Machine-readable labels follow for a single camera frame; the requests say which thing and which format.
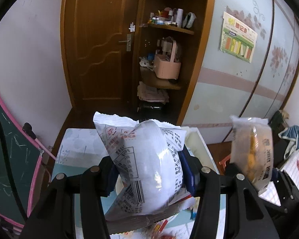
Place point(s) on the orange cracker clear packet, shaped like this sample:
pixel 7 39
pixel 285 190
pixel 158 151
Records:
pixel 251 151

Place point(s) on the folded pink cloths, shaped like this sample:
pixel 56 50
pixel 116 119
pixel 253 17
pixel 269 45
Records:
pixel 152 93

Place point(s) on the white red-print snack packet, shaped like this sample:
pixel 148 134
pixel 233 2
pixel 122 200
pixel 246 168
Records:
pixel 147 159

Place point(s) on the white plastic storage bin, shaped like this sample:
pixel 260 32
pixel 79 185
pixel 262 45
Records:
pixel 199 144

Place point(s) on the white door hook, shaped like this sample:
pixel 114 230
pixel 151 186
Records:
pixel 131 27

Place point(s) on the pink plastic stool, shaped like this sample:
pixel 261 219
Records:
pixel 224 159

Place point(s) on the striped bed sheet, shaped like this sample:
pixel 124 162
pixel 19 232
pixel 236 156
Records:
pixel 296 174

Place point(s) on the brown wooden door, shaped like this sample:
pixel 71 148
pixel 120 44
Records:
pixel 97 54

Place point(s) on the black chalkboard clamp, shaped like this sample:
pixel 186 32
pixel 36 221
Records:
pixel 29 130

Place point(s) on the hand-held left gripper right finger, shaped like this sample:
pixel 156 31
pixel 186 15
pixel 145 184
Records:
pixel 189 176

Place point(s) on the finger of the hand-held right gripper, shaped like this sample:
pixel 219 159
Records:
pixel 229 170
pixel 287 185

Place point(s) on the row of small bottles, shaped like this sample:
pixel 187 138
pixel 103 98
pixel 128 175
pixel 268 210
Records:
pixel 172 17

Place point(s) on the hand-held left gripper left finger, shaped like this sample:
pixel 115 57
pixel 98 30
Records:
pixel 112 179

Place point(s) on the blue white cloth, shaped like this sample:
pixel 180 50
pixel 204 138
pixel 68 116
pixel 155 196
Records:
pixel 291 137

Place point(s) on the brown wooden shelf cabinet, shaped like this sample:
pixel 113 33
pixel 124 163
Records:
pixel 201 42

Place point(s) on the wall poster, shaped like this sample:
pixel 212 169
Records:
pixel 239 39

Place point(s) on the floral sliding wardrobe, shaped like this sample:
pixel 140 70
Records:
pixel 239 92

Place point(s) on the pink-framed green chalkboard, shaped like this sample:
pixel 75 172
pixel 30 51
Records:
pixel 5 166

